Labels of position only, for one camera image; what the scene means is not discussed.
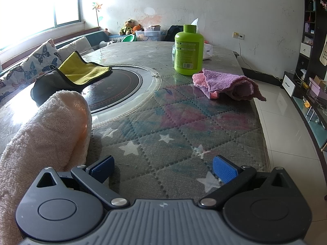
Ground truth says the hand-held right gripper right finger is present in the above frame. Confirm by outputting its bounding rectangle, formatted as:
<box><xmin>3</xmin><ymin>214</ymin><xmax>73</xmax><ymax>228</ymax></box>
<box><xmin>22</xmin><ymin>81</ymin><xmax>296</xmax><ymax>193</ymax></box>
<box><xmin>199</xmin><ymin>155</ymin><xmax>292</xmax><ymax>208</ymax></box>

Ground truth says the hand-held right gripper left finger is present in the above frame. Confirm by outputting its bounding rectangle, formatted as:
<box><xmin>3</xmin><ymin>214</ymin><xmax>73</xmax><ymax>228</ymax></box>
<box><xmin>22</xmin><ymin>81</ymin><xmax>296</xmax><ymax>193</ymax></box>
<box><xmin>36</xmin><ymin>155</ymin><xmax>128</xmax><ymax>209</ymax></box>

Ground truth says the pale pink towel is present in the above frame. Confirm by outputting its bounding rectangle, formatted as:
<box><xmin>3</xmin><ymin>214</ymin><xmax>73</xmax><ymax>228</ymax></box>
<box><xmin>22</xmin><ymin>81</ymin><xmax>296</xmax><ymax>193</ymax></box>
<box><xmin>0</xmin><ymin>90</ymin><xmax>92</xmax><ymax>245</ymax></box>

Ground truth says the grey quilted star tablecloth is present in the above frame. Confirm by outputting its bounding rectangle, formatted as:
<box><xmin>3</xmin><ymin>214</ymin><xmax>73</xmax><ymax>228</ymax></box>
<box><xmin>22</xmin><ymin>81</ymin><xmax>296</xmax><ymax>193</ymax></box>
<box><xmin>0</xmin><ymin>41</ymin><xmax>271</xmax><ymax>202</ymax></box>

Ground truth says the round black induction cooktop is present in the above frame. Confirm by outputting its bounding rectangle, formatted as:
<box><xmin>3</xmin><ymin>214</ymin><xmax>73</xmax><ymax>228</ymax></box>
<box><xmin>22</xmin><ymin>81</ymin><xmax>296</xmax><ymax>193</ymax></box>
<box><xmin>82</xmin><ymin>65</ymin><xmax>162</xmax><ymax>129</ymax></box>

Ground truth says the purple and pink towel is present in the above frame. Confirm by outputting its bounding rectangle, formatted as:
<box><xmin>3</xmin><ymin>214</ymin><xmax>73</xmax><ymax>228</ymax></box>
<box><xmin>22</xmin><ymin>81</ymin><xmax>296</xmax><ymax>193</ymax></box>
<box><xmin>192</xmin><ymin>68</ymin><xmax>267</xmax><ymax>102</ymax></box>

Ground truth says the yellow and grey microfibre cloth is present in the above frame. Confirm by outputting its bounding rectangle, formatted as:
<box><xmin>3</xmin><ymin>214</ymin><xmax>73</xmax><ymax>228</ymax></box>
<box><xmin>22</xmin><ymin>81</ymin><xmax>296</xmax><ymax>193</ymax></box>
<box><xmin>30</xmin><ymin>51</ymin><xmax>113</xmax><ymax>106</ymax></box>

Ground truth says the white drawer cabinet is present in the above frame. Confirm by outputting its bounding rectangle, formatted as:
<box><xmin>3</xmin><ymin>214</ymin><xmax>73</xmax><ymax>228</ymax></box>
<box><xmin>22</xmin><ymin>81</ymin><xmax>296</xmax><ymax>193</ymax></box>
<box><xmin>282</xmin><ymin>73</ymin><xmax>297</xmax><ymax>97</ymax></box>

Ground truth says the white tissue pack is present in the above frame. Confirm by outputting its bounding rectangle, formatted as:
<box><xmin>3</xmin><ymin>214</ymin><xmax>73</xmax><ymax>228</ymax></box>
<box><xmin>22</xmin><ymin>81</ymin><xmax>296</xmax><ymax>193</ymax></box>
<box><xmin>203</xmin><ymin>43</ymin><xmax>214</xmax><ymax>61</ymax></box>

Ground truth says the green plastic bottle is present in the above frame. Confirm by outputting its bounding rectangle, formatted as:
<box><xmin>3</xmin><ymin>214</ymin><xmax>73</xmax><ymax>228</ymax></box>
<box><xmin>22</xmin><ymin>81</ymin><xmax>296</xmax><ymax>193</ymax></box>
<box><xmin>174</xmin><ymin>24</ymin><xmax>205</xmax><ymax>76</ymax></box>

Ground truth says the pink cardboard box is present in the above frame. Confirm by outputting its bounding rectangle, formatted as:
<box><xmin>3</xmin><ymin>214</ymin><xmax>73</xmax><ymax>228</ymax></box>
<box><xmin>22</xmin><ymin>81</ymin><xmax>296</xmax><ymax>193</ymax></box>
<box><xmin>308</xmin><ymin>77</ymin><xmax>327</xmax><ymax>95</ymax></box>

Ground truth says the butterfly print cushion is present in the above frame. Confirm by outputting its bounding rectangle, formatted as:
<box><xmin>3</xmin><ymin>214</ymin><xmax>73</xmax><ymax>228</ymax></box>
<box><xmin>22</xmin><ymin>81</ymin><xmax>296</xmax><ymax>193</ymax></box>
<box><xmin>20</xmin><ymin>39</ymin><xmax>63</xmax><ymax>83</ymax></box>
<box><xmin>0</xmin><ymin>66</ymin><xmax>26</xmax><ymax>102</ymax></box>

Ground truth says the beige cushion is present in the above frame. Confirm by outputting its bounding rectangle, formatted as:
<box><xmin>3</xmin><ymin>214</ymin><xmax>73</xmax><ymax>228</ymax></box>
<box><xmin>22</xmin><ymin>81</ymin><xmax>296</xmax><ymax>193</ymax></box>
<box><xmin>57</xmin><ymin>36</ymin><xmax>92</xmax><ymax>57</ymax></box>

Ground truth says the blue sofa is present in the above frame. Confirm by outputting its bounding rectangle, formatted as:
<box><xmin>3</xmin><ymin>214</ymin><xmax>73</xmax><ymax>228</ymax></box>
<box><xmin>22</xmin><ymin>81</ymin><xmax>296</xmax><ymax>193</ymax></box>
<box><xmin>0</xmin><ymin>29</ymin><xmax>123</xmax><ymax>108</ymax></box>

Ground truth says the clear storage box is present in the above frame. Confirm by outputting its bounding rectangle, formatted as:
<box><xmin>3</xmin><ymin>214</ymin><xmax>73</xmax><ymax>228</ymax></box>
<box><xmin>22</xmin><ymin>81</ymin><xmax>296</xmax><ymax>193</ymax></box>
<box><xmin>135</xmin><ymin>25</ymin><xmax>168</xmax><ymax>42</ymax></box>

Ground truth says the teddy bear plush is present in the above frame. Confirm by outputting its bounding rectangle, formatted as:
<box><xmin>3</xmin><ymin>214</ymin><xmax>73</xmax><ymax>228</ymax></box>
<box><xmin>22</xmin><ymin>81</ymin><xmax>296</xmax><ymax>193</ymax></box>
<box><xmin>119</xmin><ymin>19</ymin><xmax>134</xmax><ymax>36</ymax></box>

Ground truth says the black backpack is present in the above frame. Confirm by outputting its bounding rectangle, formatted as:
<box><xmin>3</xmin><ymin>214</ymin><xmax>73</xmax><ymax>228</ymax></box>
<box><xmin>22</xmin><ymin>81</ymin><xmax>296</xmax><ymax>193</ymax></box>
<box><xmin>163</xmin><ymin>25</ymin><xmax>185</xmax><ymax>42</ymax></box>

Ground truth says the canvas tote bag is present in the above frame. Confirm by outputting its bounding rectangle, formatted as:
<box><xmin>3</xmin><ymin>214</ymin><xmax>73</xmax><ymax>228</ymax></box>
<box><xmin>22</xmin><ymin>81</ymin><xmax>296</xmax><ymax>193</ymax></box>
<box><xmin>319</xmin><ymin>41</ymin><xmax>327</xmax><ymax>68</ymax></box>

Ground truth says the colourful pinwheel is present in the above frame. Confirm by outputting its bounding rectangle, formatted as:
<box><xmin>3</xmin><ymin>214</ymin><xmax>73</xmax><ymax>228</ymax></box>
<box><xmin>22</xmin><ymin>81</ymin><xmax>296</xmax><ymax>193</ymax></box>
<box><xmin>92</xmin><ymin>2</ymin><xmax>104</xmax><ymax>30</ymax></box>

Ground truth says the window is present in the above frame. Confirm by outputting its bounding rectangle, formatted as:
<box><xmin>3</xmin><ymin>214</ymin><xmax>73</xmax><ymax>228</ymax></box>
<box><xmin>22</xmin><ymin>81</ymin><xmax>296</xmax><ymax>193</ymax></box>
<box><xmin>0</xmin><ymin>0</ymin><xmax>86</xmax><ymax>53</ymax></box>

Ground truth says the dark shelving unit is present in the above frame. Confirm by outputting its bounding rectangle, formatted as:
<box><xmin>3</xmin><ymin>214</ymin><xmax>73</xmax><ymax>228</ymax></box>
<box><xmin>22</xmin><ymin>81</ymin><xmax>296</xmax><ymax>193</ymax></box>
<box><xmin>281</xmin><ymin>0</ymin><xmax>327</xmax><ymax>154</ymax></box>

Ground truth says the power cable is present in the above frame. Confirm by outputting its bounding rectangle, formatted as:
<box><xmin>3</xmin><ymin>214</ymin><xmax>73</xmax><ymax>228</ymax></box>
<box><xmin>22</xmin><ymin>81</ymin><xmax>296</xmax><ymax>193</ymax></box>
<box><xmin>239</xmin><ymin>39</ymin><xmax>284</xmax><ymax>79</ymax></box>

